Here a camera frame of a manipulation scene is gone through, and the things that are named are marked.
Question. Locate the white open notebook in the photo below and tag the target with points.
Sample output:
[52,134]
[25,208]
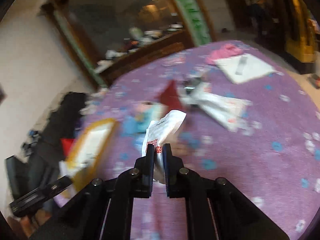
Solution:
[243,68]

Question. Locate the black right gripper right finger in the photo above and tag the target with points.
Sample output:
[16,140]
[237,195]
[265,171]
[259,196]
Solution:
[182,182]

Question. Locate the red plastic bag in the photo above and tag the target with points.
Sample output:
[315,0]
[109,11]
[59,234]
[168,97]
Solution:
[169,97]

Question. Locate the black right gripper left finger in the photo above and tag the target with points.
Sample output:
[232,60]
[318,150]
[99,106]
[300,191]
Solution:
[133,183]

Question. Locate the blue towel bundle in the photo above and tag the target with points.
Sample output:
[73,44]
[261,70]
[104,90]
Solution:
[138,119]

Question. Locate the pink fluffy cloth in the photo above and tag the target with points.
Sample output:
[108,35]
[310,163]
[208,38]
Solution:
[226,51]

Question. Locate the white plastic snack packet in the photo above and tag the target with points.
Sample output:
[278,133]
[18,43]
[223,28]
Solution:
[158,133]

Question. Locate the black cylindrical motor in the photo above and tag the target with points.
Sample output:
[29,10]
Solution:
[193,87]

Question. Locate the red paper bag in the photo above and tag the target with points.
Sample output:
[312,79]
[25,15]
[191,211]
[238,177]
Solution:
[67,144]

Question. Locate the purple floral tablecloth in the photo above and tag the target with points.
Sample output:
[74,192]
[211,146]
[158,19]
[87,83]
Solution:
[267,172]

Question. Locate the dark wooden cabinet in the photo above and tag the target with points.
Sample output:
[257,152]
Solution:
[108,38]

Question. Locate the black leather chair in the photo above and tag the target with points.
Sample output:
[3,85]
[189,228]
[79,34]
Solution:
[45,150]

